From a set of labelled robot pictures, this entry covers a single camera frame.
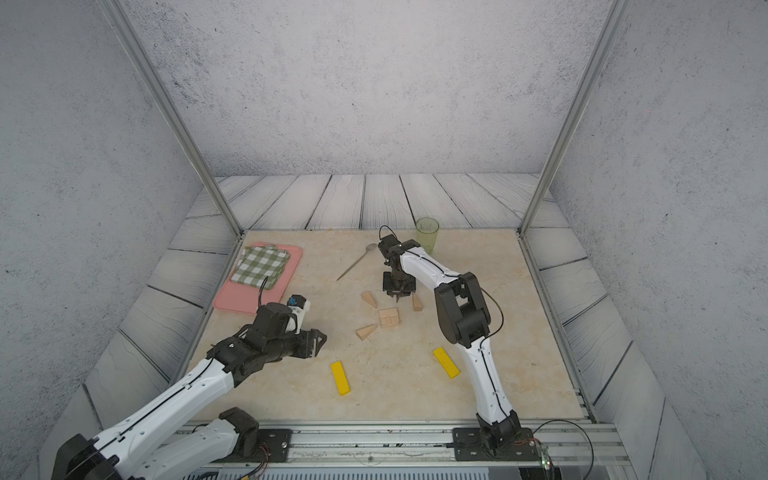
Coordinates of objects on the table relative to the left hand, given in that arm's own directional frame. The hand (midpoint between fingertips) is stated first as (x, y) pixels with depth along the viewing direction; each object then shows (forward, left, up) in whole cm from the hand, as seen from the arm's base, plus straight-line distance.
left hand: (321, 337), depth 80 cm
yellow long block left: (-7, -4, -11) cm, 13 cm away
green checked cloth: (+35, +30, -10) cm, 47 cm away
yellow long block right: (-3, -34, -11) cm, 36 cm away
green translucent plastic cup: (+43, -32, -2) cm, 54 cm away
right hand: (+19, -20, -8) cm, 29 cm away
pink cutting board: (+22, +20, -11) cm, 32 cm away
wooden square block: (+12, -18, -11) cm, 24 cm away
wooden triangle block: (+7, -11, -10) cm, 16 cm away
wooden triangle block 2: (+19, -11, -10) cm, 24 cm away
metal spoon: (+41, -11, -10) cm, 44 cm away
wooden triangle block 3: (+15, -27, -9) cm, 32 cm away
